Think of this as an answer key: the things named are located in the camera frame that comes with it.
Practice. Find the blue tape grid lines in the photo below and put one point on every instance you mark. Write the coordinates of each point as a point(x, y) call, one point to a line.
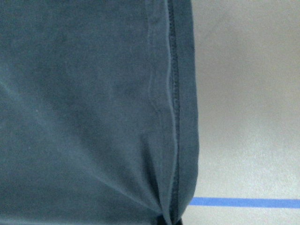
point(246, 202)

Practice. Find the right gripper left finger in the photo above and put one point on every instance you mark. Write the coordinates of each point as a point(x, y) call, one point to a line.
point(161, 220)

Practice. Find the black printed t-shirt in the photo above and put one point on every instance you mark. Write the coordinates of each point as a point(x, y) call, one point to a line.
point(98, 112)

